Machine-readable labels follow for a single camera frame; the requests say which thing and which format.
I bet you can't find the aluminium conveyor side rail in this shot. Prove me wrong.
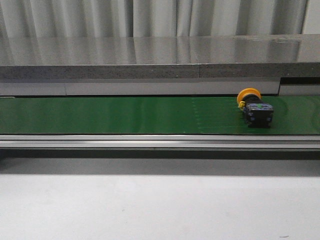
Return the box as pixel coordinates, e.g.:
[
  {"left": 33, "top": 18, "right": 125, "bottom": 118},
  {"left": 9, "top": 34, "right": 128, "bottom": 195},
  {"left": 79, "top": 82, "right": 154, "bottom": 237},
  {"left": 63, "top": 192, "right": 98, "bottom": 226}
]
[{"left": 0, "top": 134, "right": 320, "bottom": 151}]

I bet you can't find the green conveyor belt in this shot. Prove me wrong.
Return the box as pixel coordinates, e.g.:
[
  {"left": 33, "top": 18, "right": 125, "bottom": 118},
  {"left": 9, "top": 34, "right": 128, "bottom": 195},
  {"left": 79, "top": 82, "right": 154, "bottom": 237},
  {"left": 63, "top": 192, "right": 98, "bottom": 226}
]
[{"left": 0, "top": 96, "right": 320, "bottom": 135}]

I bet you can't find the yellow mushroom push button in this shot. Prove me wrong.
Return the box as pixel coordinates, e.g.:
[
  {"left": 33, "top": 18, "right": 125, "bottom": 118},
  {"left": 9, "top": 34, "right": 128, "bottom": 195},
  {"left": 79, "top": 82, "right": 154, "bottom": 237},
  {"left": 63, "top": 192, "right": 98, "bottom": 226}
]
[{"left": 236, "top": 88, "right": 274, "bottom": 128}]

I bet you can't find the grey stone counter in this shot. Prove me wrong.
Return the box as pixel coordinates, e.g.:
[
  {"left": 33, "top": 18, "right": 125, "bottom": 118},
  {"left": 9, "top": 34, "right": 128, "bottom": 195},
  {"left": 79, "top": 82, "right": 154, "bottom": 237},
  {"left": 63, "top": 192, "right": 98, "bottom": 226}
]
[{"left": 0, "top": 34, "right": 320, "bottom": 96}]

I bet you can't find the white pleated curtain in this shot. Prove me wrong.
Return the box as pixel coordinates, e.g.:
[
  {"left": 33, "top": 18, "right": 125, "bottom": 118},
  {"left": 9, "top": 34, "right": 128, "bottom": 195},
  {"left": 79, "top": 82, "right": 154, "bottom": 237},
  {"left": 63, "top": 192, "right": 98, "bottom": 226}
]
[{"left": 0, "top": 0, "right": 320, "bottom": 38}]

